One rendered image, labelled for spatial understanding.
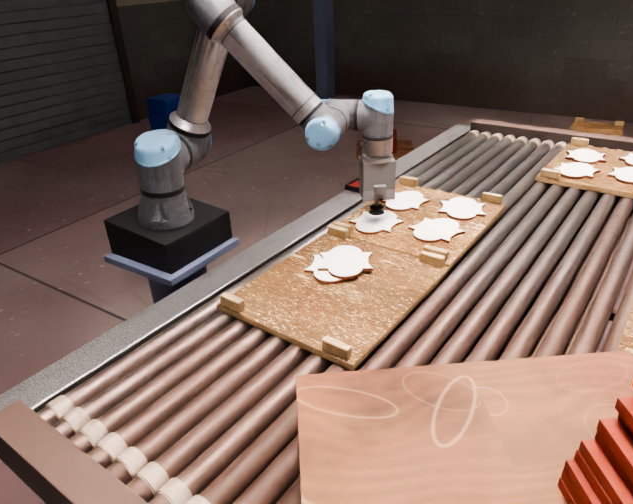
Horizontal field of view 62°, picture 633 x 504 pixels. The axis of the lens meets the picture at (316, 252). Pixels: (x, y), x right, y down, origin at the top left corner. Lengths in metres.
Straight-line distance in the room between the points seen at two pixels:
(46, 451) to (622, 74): 6.07
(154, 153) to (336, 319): 0.64
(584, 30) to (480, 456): 5.87
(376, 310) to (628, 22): 5.47
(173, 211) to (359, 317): 0.62
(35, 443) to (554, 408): 0.75
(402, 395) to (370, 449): 0.10
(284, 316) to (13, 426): 0.50
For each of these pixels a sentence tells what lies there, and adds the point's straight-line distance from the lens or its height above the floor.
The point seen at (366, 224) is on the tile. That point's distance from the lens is 1.42.
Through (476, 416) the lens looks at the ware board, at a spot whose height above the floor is 1.04.
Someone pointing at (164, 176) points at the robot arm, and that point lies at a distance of 1.41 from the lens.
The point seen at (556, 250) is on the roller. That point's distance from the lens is 1.43.
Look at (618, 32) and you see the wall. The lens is 6.34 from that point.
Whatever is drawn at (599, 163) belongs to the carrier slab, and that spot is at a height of 0.94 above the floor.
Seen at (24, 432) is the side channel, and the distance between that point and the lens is 0.96.
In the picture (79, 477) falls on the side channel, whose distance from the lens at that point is 0.86.
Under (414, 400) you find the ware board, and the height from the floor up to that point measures 1.04.
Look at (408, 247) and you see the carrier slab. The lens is 1.33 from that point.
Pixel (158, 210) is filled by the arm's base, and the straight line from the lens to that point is 1.45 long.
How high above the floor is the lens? 1.56
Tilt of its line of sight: 29 degrees down
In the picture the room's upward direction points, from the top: 3 degrees counter-clockwise
